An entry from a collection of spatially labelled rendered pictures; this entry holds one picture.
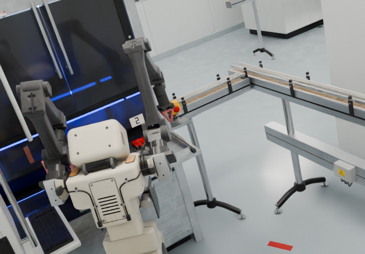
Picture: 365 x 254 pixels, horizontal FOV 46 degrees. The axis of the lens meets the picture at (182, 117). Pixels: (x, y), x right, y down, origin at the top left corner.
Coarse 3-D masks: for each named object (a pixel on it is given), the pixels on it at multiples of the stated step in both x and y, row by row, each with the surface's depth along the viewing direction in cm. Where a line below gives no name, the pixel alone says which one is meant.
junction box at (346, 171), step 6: (336, 162) 250; (342, 162) 248; (336, 168) 249; (342, 168) 244; (348, 168) 242; (354, 168) 242; (336, 174) 252; (342, 174) 247; (348, 174) 242; (354, 174) 243; (348, 180) 244; (354, 180) 244
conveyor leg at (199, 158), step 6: (192, 120) 291; (192, 126) 291; (192, 132) 293; (192, 138) 295; (198, 144) 298; (198, 156) 300; (198, 162) 303; (204, 168) 305; (204, 174) 306; (204, 180) 308; (204, 186) 311; (210, 186) 313; (210, 192) 313; (210, 198) 314
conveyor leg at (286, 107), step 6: (282, 102) 283; (288, 102) 282; (288, 108) 283; (288, 114) 285; (288, 120) 287; (288, 126) 289; (288, 132) 291; (294, 156) 298; (294, 162) 300; (294, 168) 303; (294, 174) 306; (300, 174) 304; (300, 180) 306
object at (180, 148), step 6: (174, 138) 248; (168, 144) 248; (174, 144) 246; (180, 144) 243; (186, 144) 235; (132, 150) 253; (174, 150) 239; (180, 150) 230; (186, 150) 232; (180, 156) 231
